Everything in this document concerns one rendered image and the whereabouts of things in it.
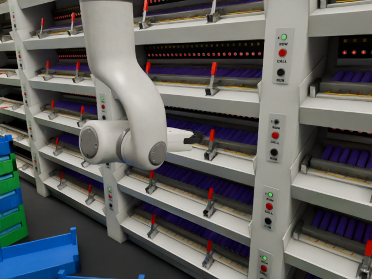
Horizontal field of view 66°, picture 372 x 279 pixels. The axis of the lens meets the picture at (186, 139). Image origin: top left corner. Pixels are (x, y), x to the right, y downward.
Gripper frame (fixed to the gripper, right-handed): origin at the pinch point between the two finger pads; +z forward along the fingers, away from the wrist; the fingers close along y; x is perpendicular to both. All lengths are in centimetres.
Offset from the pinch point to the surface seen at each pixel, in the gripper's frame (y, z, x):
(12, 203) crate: -82, -13, -42
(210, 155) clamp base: 0.8, 9.2, -6.2
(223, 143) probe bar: 1.7, 14.2, -2.6
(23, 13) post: -115, 3, 43
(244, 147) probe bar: 8.8, 14.4, -2.5
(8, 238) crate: -81, -15, -58
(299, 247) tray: 28.4, 14.8, -25.7
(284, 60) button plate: 21.1, 3.7, 20.9
